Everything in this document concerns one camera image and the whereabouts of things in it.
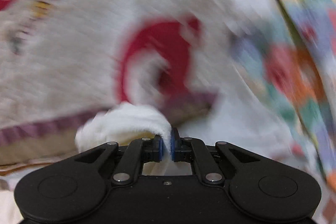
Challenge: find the white fleece zip jacket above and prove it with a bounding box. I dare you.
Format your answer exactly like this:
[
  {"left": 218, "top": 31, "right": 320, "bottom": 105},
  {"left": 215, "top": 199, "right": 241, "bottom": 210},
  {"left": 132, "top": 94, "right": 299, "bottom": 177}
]
[{"left": 74, "top": 101, "right": 195, "bottom": 177}]

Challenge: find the quilted bear print bedspread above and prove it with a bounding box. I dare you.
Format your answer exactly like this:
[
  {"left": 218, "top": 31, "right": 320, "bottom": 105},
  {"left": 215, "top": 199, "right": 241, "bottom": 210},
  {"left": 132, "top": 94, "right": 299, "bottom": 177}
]
[{"left": 0, "top": 0, "right": 276, "bottom": 146}]

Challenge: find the colourful floral patterned fabric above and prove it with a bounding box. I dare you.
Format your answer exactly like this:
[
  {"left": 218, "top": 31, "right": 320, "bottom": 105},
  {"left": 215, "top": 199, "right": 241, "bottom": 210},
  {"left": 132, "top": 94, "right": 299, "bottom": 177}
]
[{"left": 231, "top": 0, "right": 336, "bottom": 188}]

